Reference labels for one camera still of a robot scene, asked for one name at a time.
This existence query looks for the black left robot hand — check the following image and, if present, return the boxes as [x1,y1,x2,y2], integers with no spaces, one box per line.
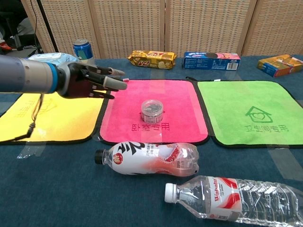
[56,61,128,100]

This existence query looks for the small round clear plastic jar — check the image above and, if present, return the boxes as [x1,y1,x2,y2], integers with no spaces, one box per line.
[141,99,165,122]

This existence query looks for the blue cookie box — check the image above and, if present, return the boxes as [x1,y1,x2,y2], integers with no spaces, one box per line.
[182,51,241,71]

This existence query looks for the yellow and blue snack box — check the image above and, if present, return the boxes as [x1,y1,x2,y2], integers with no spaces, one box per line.
[257,54,303,79]

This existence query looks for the blue and silver drink can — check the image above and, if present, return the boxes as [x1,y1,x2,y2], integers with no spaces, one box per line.
[72,39,97,67]

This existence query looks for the light blue wet wipes pack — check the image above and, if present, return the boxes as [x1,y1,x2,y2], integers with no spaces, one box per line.
[27,52,79,65]

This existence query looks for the yellow microfibre cloth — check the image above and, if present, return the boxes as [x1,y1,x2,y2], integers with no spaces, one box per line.
[0,91,106,145]

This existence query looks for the black tripod stand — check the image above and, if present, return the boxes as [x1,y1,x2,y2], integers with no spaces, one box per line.
[25,0,59,57]

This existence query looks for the yellow biscuit packet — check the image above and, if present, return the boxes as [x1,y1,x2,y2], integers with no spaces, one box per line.
[127,50,178,70]

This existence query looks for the red object on floor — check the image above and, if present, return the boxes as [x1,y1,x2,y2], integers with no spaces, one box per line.
[0,40,13,51]

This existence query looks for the wicker folding screen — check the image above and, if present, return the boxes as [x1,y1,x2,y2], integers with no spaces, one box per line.
[20,0,303,60]

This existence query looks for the clear tape strip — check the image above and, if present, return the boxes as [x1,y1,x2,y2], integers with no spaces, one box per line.
[17,144,46,159]

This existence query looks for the black office chair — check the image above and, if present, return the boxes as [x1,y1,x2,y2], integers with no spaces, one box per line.
[0,0,29,52]

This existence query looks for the black-capped bottle with white label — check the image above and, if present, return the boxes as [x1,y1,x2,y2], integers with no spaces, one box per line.
[94,141,200,177]

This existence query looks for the pink microfibre cloth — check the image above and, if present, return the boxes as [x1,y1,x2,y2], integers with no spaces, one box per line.
[93,79,211,146]

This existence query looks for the blue table cover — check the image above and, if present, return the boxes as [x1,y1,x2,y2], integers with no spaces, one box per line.
[0,55,303,227]

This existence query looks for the green microfibre cloth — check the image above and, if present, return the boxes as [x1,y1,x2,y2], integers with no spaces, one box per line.
[196,80,303,149]

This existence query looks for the clear white-capped water bottle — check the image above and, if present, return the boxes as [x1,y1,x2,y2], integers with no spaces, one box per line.
[164,175,303,227]

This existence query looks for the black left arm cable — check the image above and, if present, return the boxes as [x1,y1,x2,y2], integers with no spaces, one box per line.
[0,93,45,142]

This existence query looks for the black hanging cable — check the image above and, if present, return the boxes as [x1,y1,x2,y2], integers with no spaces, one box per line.
[32,0,39,52]

